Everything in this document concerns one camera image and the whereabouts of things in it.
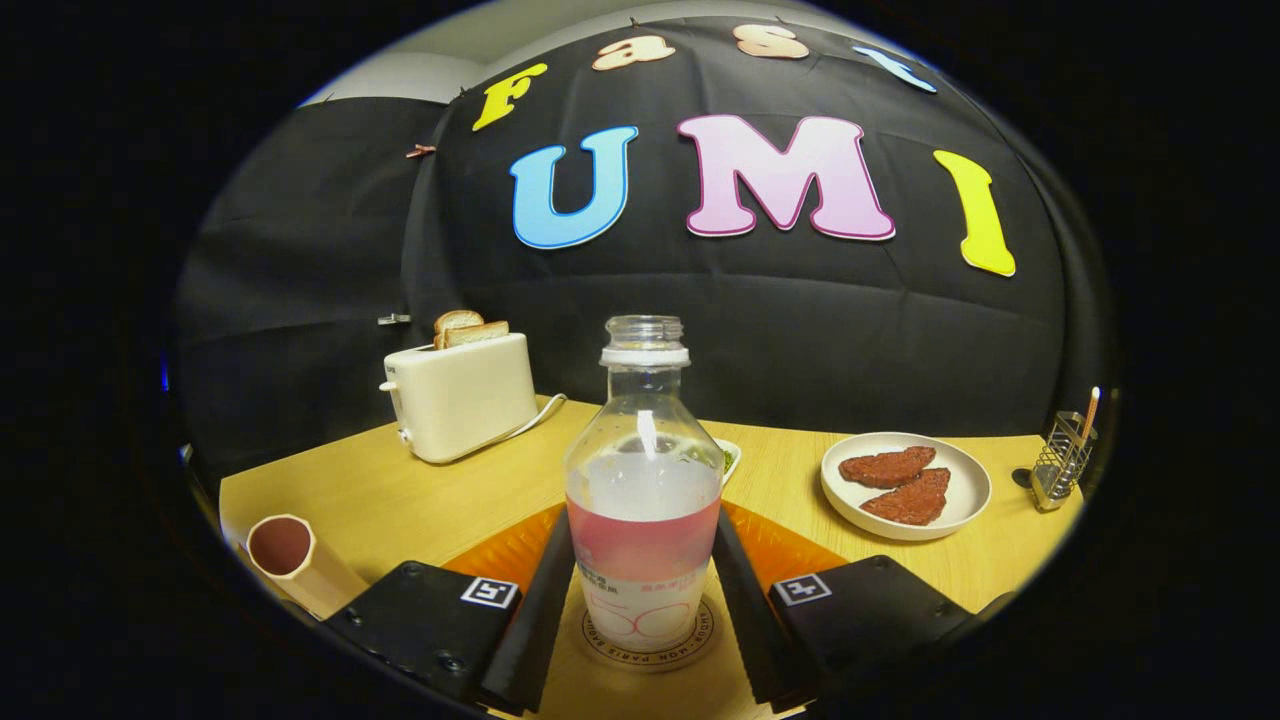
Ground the wire mesh holder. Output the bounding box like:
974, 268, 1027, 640
1030, 410, 1099, 513

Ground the white toaster cable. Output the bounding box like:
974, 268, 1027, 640
500, 393, 568, 441

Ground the red meat patty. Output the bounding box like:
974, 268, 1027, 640
860, 467, 951, 527
838, 446, 937, 490

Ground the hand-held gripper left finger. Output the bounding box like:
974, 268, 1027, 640
325, 505, 576, 716

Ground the clear plastic juice bottle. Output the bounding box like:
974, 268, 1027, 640
565, 315, 724, 653

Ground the round wooden coaster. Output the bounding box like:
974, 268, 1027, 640
580, 590, 719, 673

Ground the white divided grain dish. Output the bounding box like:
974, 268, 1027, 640
700, 438, 742, 488

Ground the white toaster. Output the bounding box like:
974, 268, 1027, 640
380, 333, 539, 465

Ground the white round plate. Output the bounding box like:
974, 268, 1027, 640
820, 432, 993, 542

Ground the toast slice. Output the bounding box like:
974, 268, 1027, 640
433, 310, 485, 349
443, 321, 510, 350

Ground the wooden table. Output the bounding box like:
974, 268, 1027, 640
218, 395, 1086, 720

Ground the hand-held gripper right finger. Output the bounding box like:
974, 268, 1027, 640
712, 500, 1016, 713

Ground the black backdrop cloth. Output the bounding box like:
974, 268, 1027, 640
175, 15, 1116, 481

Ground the cream cup with wooden handle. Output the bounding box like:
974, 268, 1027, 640
245, 514, 371, 621

